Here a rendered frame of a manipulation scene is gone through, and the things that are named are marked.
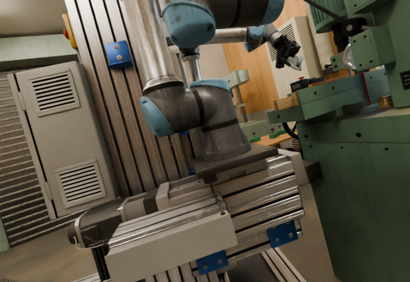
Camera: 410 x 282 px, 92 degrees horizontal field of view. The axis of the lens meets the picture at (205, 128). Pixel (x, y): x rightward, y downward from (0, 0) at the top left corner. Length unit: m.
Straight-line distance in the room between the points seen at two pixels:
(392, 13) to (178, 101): 0.74
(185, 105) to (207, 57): 3.68
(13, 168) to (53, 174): 2.97
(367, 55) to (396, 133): 0.26
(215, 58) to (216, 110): 3.70
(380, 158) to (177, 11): 0.79
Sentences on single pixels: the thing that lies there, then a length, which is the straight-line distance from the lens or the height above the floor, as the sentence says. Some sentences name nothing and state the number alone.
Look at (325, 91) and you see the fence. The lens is 0.92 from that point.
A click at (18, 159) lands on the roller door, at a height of 1.10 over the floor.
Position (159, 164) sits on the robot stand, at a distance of 0.74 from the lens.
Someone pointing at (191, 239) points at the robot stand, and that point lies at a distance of 0.47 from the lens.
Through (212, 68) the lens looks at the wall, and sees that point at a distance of 4.14.
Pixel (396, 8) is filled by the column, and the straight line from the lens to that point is 0.94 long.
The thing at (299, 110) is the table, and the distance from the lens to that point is 0.83.
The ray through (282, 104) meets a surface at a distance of 0.81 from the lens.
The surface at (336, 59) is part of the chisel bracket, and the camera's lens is 1.13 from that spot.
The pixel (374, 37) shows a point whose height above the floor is 1.05.
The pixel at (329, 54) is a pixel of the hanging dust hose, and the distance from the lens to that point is 2.58.
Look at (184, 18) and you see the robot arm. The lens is 0.32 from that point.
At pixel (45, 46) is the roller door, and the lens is 3.64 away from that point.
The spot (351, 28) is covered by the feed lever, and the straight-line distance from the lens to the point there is 0.94.
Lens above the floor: 0.93
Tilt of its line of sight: 2 degrees down
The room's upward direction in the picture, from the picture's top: 15 degrees counter-clockwise
